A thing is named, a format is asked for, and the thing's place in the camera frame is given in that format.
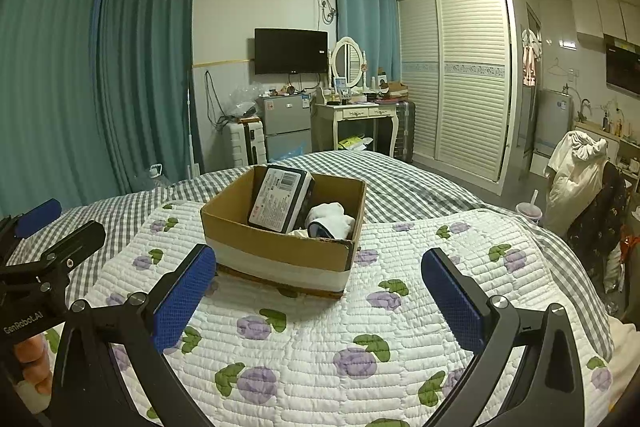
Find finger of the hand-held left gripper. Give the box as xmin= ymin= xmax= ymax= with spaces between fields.
xmin=12 ymin=198 xmax=63 ymax=239
xmin=46 ymin=221 xmax=107 ymax=269

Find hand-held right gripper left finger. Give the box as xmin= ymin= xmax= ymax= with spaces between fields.
xmin=51 ymin=243 xmax=218 ymax=427

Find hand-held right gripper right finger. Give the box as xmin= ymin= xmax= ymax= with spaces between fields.
xmin=421 ymin=248 xmax=586 ymax=427

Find brown cardboard box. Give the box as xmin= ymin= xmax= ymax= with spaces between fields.
xmin=200 ymin=164 xmax=368 ymax=300

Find large white tissue pack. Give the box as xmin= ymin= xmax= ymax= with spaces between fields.
xmin=248 ymin=166 xmax=316 ymax=235

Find white sock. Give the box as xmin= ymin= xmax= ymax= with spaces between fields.
xmin=305 ymin=203 xmax=358 ymax=241

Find person's left hand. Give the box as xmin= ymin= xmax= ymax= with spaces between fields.
xmin=12 ymin=336 xmax=55 ymax=415

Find clear plastic bag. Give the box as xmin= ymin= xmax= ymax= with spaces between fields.
xmin=225 ymin=87 xmax=261 ymax=120
xmin=132 ymin=163 xmax=173 ymax=192

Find plastic cup with straw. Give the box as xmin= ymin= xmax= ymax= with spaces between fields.
xmin=515 ymin=189 xmax=543 ymax=228

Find white floral quilt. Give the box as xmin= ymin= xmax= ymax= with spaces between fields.
xmin=42 ymin=199 xmax=616 ymax=427

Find teal curtain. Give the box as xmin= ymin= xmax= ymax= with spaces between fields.
xmin=0 ymin=0 xmax=108 ymax=228
xmin=92 ymin=0 xmax=203 ymax=192

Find white suitcase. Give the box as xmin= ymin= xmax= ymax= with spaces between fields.
xmin=222 ymin=119 xmax=268 ymax=168

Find dark chair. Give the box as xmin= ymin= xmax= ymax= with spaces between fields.
xmin=567 ymin=159 xmax=631 ymax=278

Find white jacket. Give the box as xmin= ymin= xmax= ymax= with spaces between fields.
xmin=545 ymin=130 xmax=611 ymax=235

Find dark suitcase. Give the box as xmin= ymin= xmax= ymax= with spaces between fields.
xmin=392 ymin=101 xmax=417 ymax=164

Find yellow bag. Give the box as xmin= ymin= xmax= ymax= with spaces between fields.
xmin=337 ymin=134 xmax=376 ymax=152

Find small silver fridge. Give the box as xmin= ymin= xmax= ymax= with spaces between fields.
xmin=256 ymin=93 xmax=313 ymax=162

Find grey washing machine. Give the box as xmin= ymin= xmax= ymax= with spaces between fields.
xmin=532 ymin=88 xmax=573 ymax=178

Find white dressing table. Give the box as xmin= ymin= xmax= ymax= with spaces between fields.
xmin=314 ymin=99 xmax=401 ymax=158

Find white slatted wardrobe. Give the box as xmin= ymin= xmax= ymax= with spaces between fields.
xmin=395 ymin=0 xmax=526 ymax=195

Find pink hanging clothes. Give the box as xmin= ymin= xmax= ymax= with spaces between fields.
xmin=520 ymin=28 xmax=543 ymax=88

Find white oval mirror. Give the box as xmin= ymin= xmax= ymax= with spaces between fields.
xmin=330 ymin=37 xmax=366 ymax=90

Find black range hood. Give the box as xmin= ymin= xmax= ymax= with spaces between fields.
xmin=602 ymin=34 xmax=640 ymax=98

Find light blue curtain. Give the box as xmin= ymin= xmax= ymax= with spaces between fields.
xmin=334 ymin=0 xmax=401 ymax=80

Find black wall cable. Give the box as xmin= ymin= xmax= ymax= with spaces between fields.
xmin=205 ymin=69 xmax=227 ymax=128

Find black wall television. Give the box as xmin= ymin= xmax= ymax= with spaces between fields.
xmin=254 ymin=28 xmax=329 ymax=76

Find white kitchen wall cabinets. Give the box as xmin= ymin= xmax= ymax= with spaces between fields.
xmin=570 ymin=0 xmax=640 ymax=42

